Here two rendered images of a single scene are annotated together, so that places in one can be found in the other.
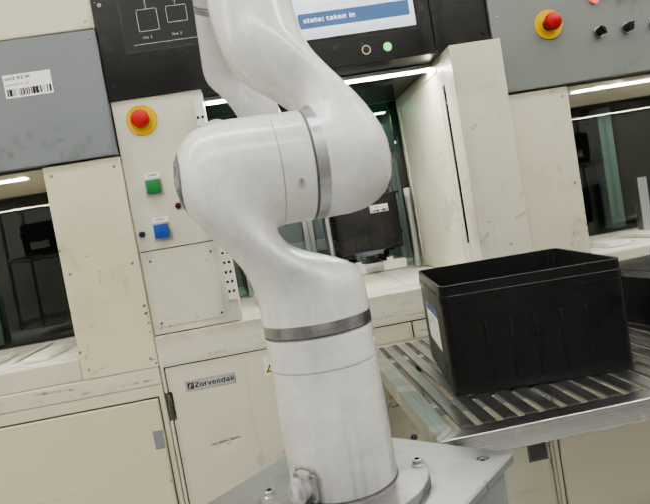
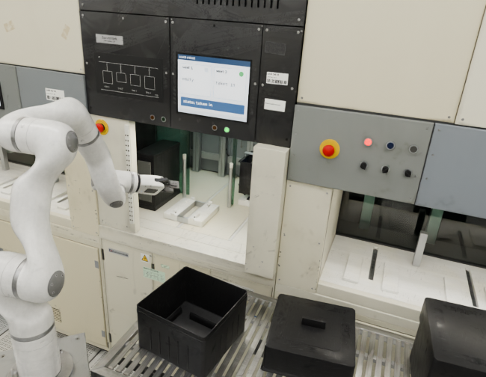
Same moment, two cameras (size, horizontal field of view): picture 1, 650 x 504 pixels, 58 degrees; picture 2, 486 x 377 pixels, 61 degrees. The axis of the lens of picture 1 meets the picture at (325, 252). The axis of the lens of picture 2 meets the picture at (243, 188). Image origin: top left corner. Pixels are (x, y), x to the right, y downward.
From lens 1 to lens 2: 1.20 m
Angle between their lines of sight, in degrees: 31
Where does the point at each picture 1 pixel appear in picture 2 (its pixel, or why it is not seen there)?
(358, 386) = (28, 357)
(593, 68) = (352, 185)
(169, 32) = (117, 87)
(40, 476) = not seen: hidden behind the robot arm
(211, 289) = (123, 215)
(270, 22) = (17, 225)
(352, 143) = (25, 290)
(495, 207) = (258, 241)
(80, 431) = (69, 247)
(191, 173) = not seen: outside the picture
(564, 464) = not seen: hidden behind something
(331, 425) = (19, 363)
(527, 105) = (302, 191)
